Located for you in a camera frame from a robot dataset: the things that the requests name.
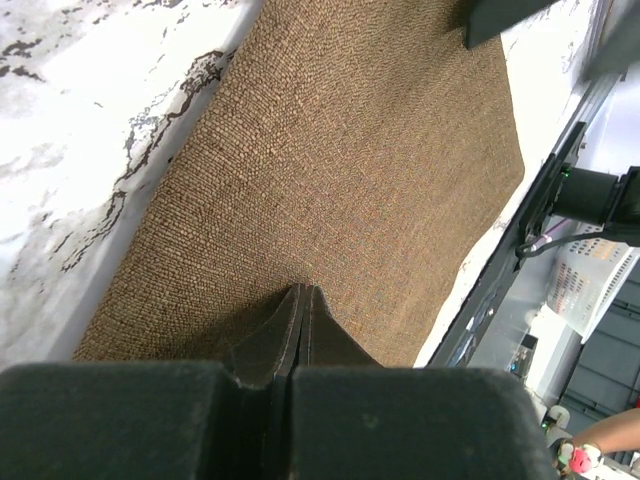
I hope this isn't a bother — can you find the aluminium frame rail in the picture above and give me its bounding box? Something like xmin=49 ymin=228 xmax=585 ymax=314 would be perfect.
xmin=560 ymin=1 xmax=639 ymax=174

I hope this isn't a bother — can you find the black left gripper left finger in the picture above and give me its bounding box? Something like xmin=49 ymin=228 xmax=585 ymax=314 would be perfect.
xmin=229 ymin=284 xmax=306 ymax=388

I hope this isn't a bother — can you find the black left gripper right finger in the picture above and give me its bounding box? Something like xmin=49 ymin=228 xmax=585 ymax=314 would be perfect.
xmin=297 ymin=284 xmax=382 ymax=370

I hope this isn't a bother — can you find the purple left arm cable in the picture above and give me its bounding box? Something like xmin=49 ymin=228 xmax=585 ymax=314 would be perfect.
xmin=514 ymin=219 xmax=571 ymax=259

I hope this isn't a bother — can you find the brown fabric napkin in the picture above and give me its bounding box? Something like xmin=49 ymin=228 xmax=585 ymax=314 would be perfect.
xmin=74 ymin=1 xmax=524 ymax=366

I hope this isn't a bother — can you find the white perforated background box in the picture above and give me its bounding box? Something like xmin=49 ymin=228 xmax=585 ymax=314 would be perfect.
xmin=546 ymin=239 xmax=639 ymax=341

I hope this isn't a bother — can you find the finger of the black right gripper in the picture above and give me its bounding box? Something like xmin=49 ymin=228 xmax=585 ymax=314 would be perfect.
xmin=465 ymin=0 xmax=555 ymax=49

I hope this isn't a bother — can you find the background person hand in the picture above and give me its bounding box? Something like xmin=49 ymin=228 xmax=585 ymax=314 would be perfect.
xmin=549 ymin=438 xmax=603 ymax=476

